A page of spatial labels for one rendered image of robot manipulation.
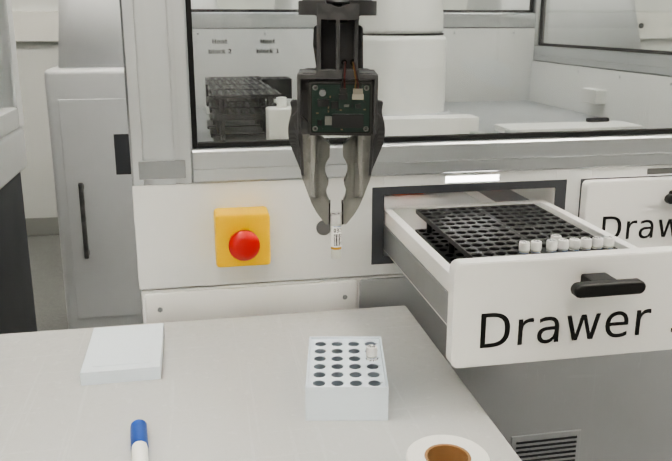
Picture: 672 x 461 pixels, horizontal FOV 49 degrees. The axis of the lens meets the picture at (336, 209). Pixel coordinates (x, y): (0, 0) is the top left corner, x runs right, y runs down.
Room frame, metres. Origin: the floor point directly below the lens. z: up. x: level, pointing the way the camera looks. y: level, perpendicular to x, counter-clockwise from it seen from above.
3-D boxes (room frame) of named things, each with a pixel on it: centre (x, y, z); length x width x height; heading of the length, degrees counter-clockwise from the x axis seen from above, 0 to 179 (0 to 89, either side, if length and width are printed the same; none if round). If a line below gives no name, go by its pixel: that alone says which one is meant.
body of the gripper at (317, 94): (0.69, 0.00, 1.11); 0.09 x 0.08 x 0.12; 0
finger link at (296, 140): (0.72, 0.02, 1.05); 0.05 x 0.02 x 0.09; 90
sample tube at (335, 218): (0.71, 0.00, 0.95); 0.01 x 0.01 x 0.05
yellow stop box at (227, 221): (0.95, 0.13, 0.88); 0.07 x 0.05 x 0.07; 101
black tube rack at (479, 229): (0.91, -0.22, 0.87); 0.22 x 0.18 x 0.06; 11
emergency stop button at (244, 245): (0.92, 0.12, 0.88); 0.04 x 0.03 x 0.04; 101
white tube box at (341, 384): (0.74, -0.01, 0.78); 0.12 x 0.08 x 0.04; 0
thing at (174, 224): (1.51, -0.15, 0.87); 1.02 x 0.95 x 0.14; 101
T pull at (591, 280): (0.69, -0.26, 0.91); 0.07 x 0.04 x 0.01; 101
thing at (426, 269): (0.92, -0.22, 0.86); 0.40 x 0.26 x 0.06; 11
